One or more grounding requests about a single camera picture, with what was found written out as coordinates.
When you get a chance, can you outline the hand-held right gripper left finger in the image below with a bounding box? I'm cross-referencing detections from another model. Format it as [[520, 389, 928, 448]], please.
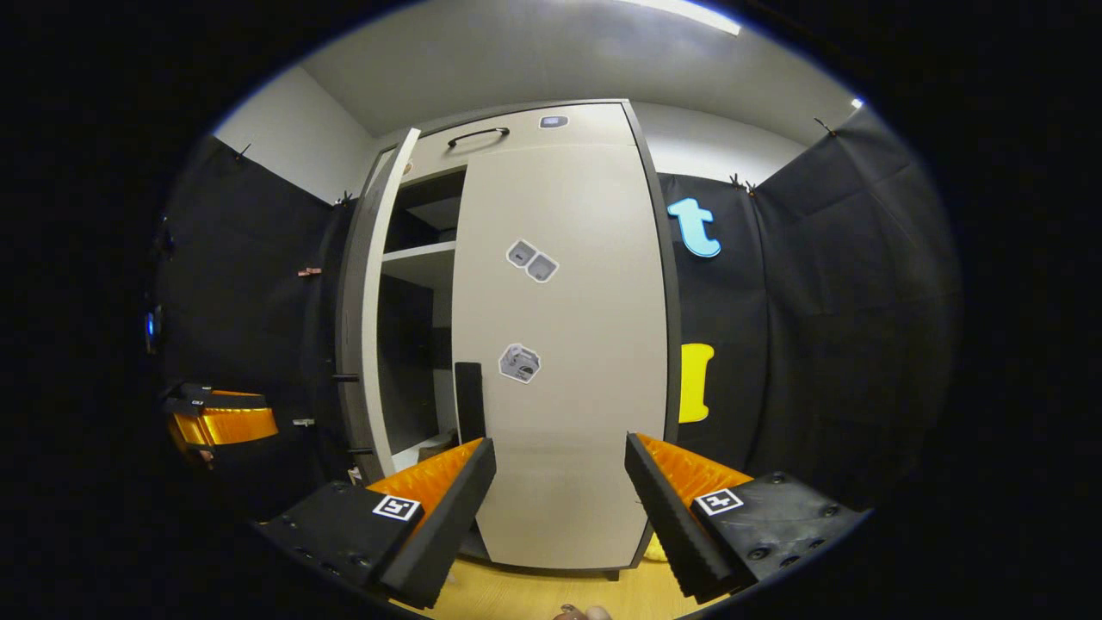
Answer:
[[258, 437, 498, 609]]

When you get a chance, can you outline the white shoe cabinet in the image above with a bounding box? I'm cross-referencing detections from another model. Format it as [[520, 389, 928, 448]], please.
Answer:
[[372, 97, 684, 580]]

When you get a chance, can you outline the black drawer handle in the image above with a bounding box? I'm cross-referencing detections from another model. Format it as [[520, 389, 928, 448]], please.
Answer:
[[446, 127, 511, 149]]

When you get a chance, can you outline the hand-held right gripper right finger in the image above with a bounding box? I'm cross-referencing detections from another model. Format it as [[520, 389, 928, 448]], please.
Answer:
[[625, 432, 864, 604]]

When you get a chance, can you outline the long ceiling light panel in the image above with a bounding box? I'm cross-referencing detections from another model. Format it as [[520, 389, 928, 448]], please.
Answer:
[[616, 0, 743, 37]]

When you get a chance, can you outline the black backdrop cloth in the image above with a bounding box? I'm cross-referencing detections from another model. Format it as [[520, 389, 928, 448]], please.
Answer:
[[151, 108, 961, 526]]

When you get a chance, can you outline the white cabinet door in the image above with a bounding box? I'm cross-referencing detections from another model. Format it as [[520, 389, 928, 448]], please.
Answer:
[[336, 127, 423, 485], [452, 142, 671, 571]]

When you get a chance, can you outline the black door handle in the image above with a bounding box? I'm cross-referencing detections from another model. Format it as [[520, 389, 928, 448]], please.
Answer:
[[332, 372, 373, 456]]

